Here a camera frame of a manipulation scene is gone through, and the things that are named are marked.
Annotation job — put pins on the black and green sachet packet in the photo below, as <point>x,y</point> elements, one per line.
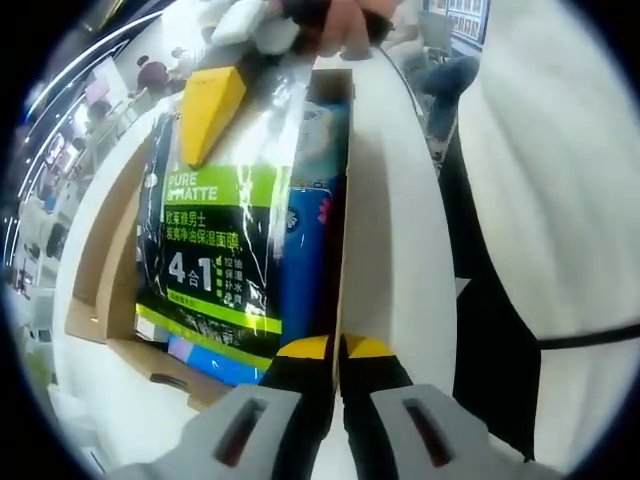
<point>210,240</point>

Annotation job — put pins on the person's blue jeans leg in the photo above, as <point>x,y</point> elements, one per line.
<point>447,80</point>

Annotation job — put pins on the person's white and black shirt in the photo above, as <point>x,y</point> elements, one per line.
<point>550,175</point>

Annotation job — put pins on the brown cardboard shoe box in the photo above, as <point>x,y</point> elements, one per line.
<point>107,260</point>

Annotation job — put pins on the pink monitor screen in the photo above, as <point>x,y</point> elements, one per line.
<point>102,85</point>

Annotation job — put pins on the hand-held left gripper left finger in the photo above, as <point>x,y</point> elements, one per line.
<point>305,400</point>

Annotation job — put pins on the blue tissue pack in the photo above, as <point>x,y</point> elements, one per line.
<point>305,260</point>

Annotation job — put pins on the person's right hand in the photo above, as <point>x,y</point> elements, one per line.
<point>342,25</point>

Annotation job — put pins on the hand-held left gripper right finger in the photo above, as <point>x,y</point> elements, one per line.
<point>365,400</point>

